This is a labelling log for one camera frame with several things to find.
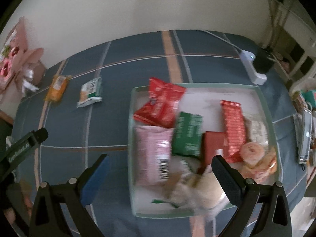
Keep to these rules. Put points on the pink paper flower bouquet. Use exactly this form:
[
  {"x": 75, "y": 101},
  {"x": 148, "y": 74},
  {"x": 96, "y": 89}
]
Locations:
[{"x": 21, "y": 67}]

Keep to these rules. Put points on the orange cake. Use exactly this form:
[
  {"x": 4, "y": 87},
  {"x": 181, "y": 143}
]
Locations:
[{"x": 57, "y": 88}]

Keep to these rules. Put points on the red patterned wafer bar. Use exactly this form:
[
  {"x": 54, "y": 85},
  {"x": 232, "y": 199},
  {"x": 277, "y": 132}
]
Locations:
[{"x": 234, "y": 130}]

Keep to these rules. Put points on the red flower print snack bag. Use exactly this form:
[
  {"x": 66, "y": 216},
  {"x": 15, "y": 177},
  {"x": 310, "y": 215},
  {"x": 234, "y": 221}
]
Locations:
[{"x": 162, "y": 114}]

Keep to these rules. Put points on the white snack bag red letters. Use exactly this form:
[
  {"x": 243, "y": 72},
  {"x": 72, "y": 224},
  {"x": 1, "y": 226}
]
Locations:
[{"x": 180, "y": 190}]

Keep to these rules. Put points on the dark red flat packet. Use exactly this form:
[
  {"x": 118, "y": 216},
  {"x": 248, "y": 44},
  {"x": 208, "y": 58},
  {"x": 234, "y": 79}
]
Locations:
[{"x": 212, "y": 144}]

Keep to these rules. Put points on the pink round cookie pack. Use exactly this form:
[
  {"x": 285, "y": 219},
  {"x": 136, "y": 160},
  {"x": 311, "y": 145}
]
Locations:
[{"x": 251, "y": 153}]

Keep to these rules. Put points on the round bun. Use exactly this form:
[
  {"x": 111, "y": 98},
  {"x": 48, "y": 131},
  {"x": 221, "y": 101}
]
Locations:
[{"x": 213, "y": 196}]

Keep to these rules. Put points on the brown pastry in clear wrap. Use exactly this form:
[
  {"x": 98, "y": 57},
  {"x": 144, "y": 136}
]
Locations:
[{"x": 256, "y": 131}]

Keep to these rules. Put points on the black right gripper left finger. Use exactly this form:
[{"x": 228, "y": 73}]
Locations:
[{"x": 47, "y": 216}]

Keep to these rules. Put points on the shallow pale green tray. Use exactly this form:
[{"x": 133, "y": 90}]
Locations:
[{"x": 202, "y": 99}]

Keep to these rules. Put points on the black plug adapter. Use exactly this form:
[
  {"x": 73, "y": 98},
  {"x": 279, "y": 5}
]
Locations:
[{"x": 263, "y": 61}]

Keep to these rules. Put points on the white power strip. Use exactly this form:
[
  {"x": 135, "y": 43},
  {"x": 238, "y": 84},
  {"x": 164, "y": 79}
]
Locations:
[{"x": 247, "y": 59}]

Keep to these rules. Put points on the pink snack packet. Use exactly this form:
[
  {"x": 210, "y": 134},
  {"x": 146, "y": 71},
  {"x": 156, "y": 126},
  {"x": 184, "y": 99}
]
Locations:
[{"x": 153, "y": 154}]

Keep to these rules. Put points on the tall red snack bag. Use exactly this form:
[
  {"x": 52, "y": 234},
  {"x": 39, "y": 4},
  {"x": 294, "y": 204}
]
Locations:
[{"x": 162, "y": 91}]

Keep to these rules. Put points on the silver metal object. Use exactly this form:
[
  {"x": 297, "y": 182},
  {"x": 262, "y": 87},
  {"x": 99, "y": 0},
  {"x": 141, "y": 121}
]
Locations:
[{"x": 305, "y": 140}]

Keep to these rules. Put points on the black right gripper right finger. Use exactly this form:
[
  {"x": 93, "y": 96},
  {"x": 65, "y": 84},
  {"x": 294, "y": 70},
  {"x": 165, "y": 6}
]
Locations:
[{"x": 274, "y": 218}]

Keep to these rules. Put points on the green snack packet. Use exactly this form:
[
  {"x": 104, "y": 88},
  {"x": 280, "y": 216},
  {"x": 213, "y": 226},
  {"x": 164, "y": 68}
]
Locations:
[{"x": 187, "y": 137}]

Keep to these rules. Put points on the green white cracker packet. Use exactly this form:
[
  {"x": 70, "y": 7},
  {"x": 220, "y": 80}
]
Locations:
[{"x": 90, "y": 93}]

